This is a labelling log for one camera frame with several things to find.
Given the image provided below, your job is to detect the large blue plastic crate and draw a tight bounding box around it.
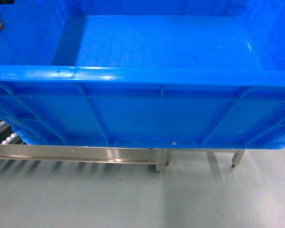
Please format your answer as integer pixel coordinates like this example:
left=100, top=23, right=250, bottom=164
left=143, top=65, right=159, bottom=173
left=0, top=0, right=285, bottom=149

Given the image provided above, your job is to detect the steel roller shelf frame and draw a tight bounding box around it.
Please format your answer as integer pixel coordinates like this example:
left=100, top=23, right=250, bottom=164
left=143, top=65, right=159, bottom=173
left=0, top=116, right=247, bottom=174

